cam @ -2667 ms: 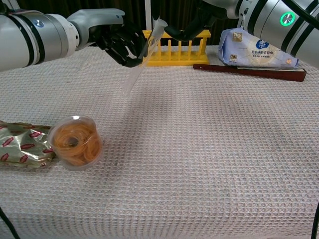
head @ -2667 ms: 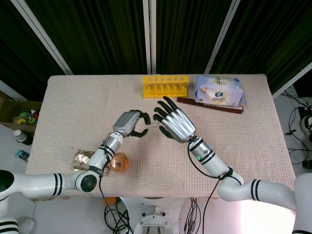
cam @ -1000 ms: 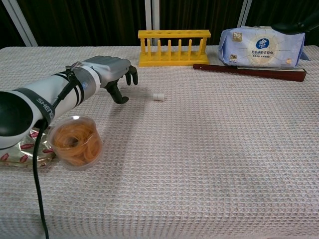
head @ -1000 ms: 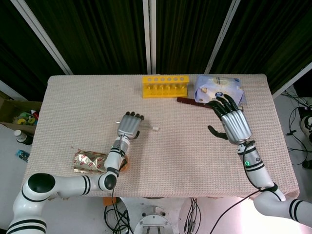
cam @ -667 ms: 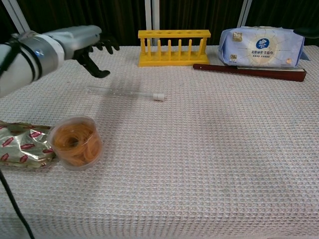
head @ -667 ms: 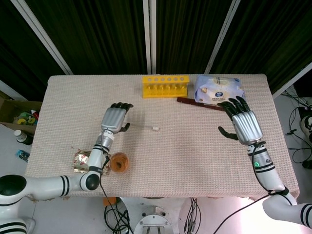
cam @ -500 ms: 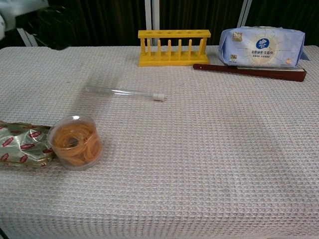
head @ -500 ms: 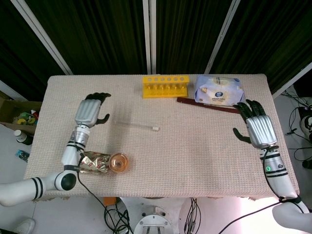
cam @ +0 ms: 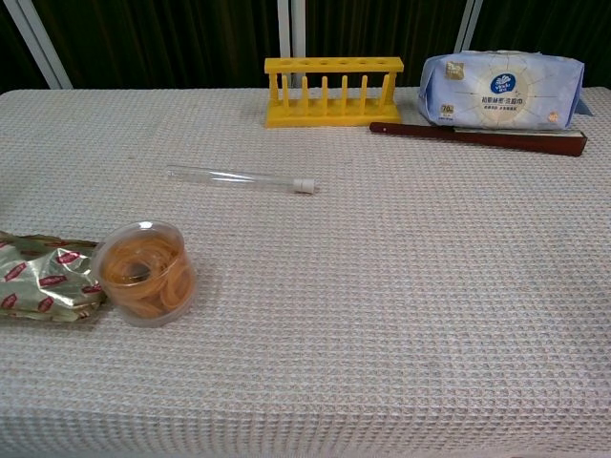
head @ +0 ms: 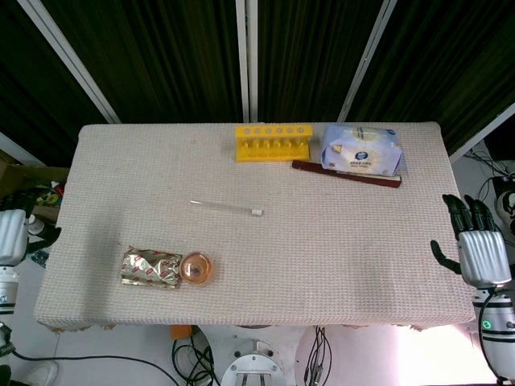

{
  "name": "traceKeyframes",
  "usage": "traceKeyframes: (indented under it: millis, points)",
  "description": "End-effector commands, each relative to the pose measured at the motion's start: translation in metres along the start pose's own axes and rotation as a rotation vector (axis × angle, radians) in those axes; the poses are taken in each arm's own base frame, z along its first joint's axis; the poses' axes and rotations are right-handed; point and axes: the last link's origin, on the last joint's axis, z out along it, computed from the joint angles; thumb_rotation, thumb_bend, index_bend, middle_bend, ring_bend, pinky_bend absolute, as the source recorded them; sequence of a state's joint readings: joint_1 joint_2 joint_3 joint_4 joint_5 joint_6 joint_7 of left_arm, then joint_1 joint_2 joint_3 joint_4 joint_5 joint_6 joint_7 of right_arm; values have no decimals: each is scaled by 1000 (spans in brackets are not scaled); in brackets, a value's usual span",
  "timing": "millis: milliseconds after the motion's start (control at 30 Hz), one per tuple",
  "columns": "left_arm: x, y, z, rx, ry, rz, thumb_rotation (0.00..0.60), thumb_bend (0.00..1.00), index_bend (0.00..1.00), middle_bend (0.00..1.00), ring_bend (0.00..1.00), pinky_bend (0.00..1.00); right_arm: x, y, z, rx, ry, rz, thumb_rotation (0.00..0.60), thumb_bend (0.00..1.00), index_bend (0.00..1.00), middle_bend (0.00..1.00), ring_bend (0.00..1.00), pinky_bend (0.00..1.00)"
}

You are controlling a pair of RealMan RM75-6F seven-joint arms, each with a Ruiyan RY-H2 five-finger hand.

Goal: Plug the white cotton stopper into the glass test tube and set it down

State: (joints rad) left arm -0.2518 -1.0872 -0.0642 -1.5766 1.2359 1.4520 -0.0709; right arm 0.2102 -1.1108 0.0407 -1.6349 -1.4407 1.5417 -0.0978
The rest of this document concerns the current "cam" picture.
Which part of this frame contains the beige waffle tablecloth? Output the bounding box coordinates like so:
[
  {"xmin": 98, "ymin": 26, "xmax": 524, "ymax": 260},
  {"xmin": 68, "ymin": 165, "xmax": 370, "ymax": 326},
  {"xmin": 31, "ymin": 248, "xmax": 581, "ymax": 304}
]
[{"xmin": 0, "ymin": 87, "xmax": 611, "ymax": 458}]

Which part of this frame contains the blue white tissue pack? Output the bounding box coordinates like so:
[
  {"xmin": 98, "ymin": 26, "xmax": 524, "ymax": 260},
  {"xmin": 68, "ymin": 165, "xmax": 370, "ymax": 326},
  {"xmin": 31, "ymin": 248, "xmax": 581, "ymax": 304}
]
[{"xmin": 416, "ymin": 49, "xmax": 593, "ymax": 133}]

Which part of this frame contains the dark green curtain panel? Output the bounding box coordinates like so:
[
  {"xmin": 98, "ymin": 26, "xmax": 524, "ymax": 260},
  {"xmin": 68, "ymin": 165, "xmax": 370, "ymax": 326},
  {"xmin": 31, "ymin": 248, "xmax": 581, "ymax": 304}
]
[
  {"xmin": 476, "ymin": 0, "xmax": 611, "ymax": 90},
  {"xmin": 0, "ymin": 0, "xmax": 49, "ymax": 92},
  {"xmin": 23, "ymin": 0, "xmax": 281, "ymax": 91},
  {"xmin": 305, "ymin": 0, "xmax": 467, "ymax": 90}
]

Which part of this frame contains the yellow test tube rack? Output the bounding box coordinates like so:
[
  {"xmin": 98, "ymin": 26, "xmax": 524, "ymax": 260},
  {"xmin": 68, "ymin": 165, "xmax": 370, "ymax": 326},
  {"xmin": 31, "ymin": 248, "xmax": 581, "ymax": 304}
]
[{"xmin": 263, "ymin": 56, "xmax": 405, "ymax": 129}]

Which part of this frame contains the white frame post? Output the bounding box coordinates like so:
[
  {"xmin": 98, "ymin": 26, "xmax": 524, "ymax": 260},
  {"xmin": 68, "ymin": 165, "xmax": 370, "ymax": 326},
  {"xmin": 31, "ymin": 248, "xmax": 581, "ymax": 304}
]
[
  {"xmin": 278, "ymin": 0, "xmax": 307, "ymax": 90},
  {"xmin": 454, "ymin": 0, "xmax": 484, "ymax": 53},
  {"xmin": 2, "ymin": 0, "xmax": 74, "ymax": 91}
]

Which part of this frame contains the clear glass test tube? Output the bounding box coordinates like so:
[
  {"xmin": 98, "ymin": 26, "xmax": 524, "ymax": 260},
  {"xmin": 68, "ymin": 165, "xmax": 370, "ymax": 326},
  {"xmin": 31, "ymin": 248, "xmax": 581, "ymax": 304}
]
[{"xmin": 166, "ymin": 164, "xmax": 302, "ymax": 193}]

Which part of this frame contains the gold foil snack packet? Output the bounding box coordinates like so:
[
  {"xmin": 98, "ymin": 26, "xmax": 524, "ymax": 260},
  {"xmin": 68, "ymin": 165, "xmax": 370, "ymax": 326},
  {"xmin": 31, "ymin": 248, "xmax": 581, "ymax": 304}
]
[{"xmin": 0, "ymin": 230, "xmax": 109, "ymax": 323}]

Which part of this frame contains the clear tub of rubber bands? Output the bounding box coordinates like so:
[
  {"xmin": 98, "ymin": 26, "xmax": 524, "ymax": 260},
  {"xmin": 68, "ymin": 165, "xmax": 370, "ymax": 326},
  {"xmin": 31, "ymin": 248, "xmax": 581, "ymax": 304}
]
[{"xmin": 90, "ymin": 219, "xmax": 198, "ymax": 328}]

